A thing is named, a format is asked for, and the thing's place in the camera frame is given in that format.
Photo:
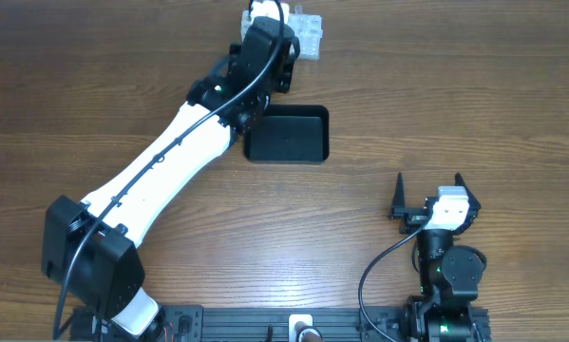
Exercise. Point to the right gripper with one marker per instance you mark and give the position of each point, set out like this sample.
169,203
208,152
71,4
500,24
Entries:
417,221

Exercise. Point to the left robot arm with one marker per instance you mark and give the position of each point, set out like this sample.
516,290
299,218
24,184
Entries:
179,157

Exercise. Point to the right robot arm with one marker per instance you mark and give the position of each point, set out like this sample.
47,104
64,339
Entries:
448,271

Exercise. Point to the black tray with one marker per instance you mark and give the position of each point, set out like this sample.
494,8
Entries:
293,138

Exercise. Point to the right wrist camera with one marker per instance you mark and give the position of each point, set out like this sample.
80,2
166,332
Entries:
448,209

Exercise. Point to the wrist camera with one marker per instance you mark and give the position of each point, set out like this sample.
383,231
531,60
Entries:
265,9
448,209

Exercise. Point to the mounting rail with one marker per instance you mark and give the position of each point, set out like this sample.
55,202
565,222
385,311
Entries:
246,323

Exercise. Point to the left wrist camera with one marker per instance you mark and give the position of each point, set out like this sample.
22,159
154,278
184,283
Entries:
265,9

